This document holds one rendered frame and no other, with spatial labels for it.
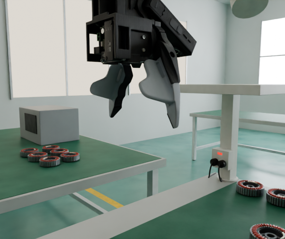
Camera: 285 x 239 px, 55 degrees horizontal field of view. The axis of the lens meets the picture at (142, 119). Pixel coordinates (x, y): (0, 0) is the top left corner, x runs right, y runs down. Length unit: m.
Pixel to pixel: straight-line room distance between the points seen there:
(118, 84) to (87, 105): 4.56
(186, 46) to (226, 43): 7.72
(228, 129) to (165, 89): 1.01
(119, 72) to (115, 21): 0.11
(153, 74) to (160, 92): 0.03
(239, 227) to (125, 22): 0.80
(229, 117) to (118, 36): 1.03
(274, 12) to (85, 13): 4.55
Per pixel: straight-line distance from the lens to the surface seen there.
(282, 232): 0.95
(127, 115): 5.52
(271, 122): 3.69
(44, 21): 4.74
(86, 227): 0.97
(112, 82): 0.43
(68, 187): 1.36
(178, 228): 0.95
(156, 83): 0.34
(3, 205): 1.27
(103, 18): 0.36
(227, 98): 1.33
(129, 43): 0.35
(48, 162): 1.62
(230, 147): 1.35
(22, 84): 4.51
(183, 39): 0.43
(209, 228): 0.97
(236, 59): 7.94
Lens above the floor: 1.21
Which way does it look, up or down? 8 degrees down
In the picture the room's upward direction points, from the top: straight up
